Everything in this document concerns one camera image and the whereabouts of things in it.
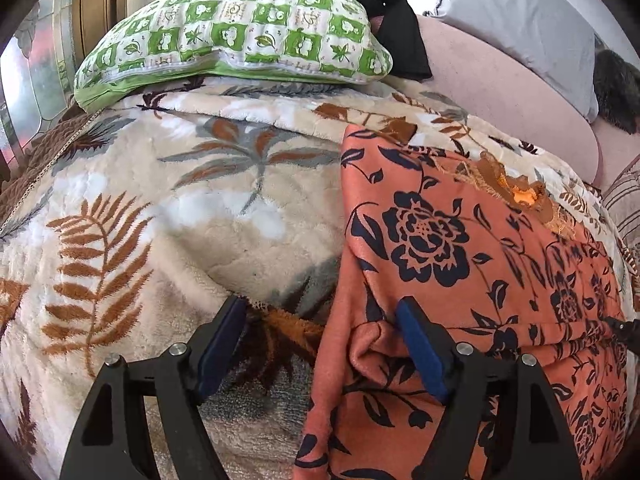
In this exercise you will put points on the green white patterned pillow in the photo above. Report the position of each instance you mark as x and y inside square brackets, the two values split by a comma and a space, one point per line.
[329, 41]

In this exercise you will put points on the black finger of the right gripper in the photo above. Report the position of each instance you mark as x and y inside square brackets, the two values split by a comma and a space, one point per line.
[628, 333]

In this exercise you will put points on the dark furry cushion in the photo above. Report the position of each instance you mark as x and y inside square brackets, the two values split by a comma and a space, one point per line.
[616, 84]

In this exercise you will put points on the orange floral print garment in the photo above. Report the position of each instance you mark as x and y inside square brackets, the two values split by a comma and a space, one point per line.
[502, 269]

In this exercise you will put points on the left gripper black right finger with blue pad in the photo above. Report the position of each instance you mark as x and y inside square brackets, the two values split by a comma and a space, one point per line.
[530, 436]

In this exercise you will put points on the striped beige pillow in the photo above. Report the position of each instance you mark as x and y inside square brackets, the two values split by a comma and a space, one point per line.
[622, 200]

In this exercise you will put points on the grey pillow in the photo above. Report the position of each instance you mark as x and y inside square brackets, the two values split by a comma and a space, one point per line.
[549, 37]

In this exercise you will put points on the cream leaf-pattern fleece blanket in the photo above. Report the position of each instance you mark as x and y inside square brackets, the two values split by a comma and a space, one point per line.
[129, 229]

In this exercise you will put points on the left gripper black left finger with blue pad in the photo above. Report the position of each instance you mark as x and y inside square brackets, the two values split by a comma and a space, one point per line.
[112, 438]

